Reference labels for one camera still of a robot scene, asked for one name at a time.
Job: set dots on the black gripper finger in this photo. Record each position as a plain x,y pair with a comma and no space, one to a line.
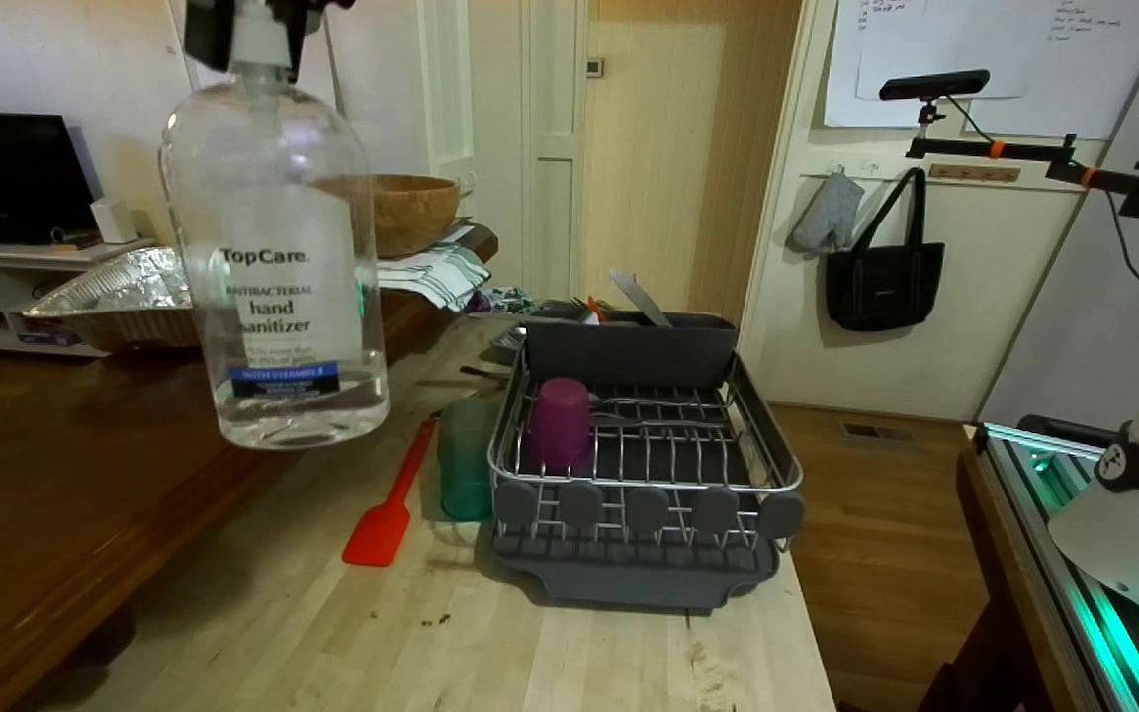
301,36
207,32

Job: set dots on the clear hand sanitizer pump bottle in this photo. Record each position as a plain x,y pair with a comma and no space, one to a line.
276,264

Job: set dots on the aluminium robot base platform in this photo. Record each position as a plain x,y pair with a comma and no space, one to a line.
1044,557

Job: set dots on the wooden salad bowl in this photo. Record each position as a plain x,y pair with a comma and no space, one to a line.
418,221

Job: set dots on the black monitor screen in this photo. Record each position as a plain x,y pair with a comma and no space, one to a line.
11,179

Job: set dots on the green striped dish towel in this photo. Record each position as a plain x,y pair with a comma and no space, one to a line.
431,279

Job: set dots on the aluminium foil baking tray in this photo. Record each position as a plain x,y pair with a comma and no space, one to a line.
109,300

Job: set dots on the silver flat utensil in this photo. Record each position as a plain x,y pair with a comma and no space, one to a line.
639,300

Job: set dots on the green plastic cup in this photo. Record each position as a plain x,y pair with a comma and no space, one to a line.
463,461

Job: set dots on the purple plastic cup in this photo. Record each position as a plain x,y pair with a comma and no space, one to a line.
560,428

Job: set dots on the dark wooden table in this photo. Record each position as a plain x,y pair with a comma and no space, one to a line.
67,488

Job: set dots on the red silicone spatula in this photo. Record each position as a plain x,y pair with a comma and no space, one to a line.
377,535

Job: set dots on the grey oven mitt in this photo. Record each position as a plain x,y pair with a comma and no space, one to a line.
829,212

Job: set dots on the grey dish drying rack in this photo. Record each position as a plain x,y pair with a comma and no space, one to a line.
633,557

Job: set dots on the black tote bag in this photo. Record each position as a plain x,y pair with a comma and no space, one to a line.
890,281

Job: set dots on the black stereo camera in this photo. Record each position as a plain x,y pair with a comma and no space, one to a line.
929,84

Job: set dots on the black camera mount rod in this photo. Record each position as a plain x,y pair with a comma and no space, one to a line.
1030,151

